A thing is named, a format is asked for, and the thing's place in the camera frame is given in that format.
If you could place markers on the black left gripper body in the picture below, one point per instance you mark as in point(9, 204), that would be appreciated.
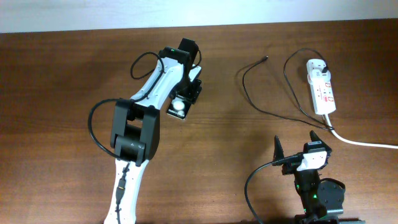
point(188, 88)

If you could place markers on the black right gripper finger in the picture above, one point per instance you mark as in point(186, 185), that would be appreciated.
point(314, 137)
point(278, 152)

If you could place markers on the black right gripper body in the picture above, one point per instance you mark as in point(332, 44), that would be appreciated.
point(305, 179)

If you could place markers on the black smartphone silver frame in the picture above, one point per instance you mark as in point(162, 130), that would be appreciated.
point(179, 108)

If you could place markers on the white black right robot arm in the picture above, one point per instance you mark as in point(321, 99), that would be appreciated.
point(322, 199)

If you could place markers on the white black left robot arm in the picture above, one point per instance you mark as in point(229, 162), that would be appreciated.
point(135, 133)

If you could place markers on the white charger plug adapter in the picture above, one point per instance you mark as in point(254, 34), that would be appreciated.
point(317, 71)

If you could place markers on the white power strip red switches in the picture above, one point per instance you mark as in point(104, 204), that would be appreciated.
point(322, 97)

